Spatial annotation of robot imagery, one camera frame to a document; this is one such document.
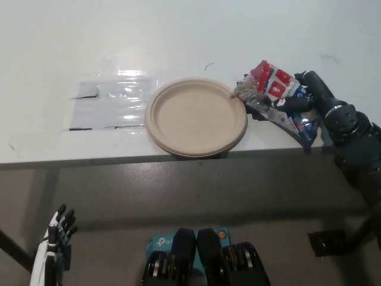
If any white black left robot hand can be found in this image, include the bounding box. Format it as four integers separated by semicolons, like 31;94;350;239
29;204;78;286

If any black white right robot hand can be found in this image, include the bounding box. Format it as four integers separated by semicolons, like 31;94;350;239
272;70;343;116

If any red blue sunflower seed bag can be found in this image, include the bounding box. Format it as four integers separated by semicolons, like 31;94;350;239
233;59;324;147

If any beige paper plate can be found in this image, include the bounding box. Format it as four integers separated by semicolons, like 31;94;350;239
144;77;249;158

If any robot left black torso block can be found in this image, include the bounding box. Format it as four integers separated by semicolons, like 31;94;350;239
139;228;198;286

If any black table leg with foot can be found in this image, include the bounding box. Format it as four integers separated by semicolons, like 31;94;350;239
0;228;73;271
308;213;376;259

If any teal tp-link box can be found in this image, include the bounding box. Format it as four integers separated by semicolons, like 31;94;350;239
145;228;232;273

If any clear plastic sheet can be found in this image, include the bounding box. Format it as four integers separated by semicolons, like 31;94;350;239
68;79;158;132

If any clear plastic film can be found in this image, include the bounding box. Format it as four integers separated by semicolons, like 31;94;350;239
8;55;164;157

